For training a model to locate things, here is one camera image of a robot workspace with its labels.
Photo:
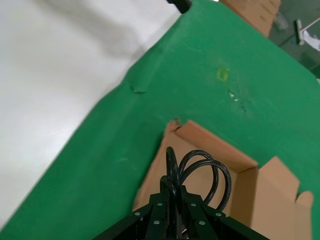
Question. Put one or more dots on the open brown cardboard box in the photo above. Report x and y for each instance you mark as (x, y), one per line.
(200, 140)

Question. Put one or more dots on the green table cloth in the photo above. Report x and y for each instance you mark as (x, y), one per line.
(212, 75)

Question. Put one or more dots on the background brown cardboard carton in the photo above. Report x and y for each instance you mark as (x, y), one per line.
(250, 12)

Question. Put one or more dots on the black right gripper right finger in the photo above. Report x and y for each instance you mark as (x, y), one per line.
(200, 220)

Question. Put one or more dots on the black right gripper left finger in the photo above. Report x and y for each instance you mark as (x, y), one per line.
(155, 215)

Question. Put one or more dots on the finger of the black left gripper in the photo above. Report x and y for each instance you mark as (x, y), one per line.
(182, 5)

